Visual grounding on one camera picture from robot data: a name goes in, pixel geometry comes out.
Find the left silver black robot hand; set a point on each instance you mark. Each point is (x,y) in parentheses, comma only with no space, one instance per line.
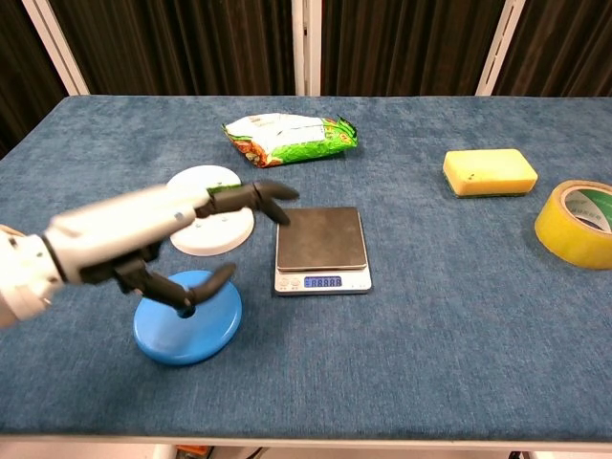
(119,229)

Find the blue disc with centre hole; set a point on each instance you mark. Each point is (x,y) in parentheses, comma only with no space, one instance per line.
(210,330)

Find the digital kitchen scale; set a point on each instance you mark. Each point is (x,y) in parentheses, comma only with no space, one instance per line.
(321,239)

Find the white oval plastic board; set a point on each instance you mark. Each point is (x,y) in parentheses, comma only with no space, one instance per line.
(225,234)

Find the green white snack bag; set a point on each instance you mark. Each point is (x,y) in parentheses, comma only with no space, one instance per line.
(291,138)

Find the dark pleated curtain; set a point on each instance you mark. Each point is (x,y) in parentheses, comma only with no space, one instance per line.
(191,45)

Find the white table leg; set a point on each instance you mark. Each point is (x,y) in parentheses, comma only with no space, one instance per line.
(163,452)

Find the orange object under table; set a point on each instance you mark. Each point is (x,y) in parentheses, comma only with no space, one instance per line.
(191,451)

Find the blue fabric table cover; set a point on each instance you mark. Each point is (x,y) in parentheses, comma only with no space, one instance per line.
(430,334)

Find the yellow sponge with green base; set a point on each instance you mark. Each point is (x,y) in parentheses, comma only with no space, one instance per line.
(487,169)

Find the yellow packing tape roll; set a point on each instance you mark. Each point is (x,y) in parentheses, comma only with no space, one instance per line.
(557,229)

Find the white frame post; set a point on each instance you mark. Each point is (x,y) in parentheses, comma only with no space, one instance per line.
(57,45)
(499,45)
(307,45)

